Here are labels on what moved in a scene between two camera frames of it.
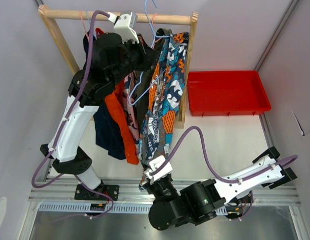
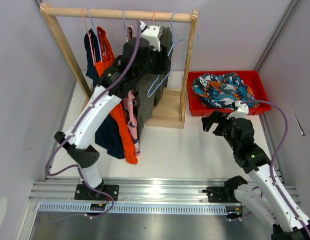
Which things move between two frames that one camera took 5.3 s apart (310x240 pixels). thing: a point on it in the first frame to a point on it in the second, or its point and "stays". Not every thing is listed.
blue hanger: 154,36 to 195,35
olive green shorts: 142,81 stays
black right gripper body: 162,192 to 224,126
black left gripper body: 132,55 to 157,59
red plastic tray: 213,93 stays
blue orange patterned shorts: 164,98 to 220,91
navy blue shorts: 107,136 stays
